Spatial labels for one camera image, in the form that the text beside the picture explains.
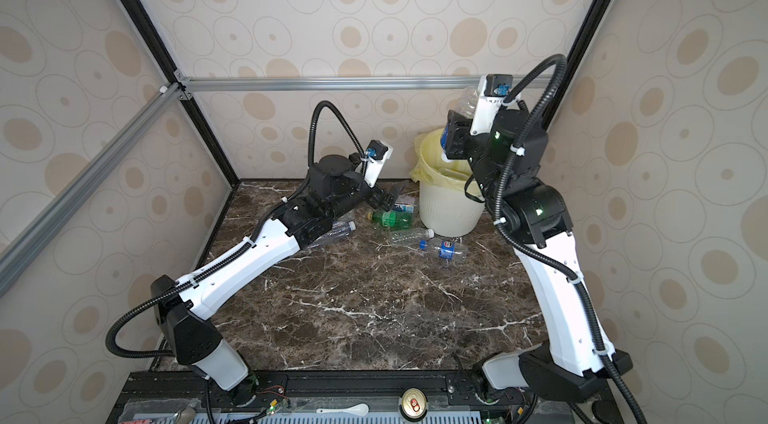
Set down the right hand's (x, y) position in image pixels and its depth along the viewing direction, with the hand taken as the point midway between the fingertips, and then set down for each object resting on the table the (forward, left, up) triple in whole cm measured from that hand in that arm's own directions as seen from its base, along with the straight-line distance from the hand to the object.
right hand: (465, 112), depth 55 cm
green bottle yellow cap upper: (+14, +14, -51) cm, 54 cm away
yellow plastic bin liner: (+13, +2, -26) cm, 29 cm away
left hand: (+1, +12, -13) cm, 18 cm away
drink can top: (-40, +10, -43) cm, 60 cm away
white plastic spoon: (-40, +23, -53) cm, 71 cm away
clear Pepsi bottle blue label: (+2, -3, -50) cm, 50 cm away
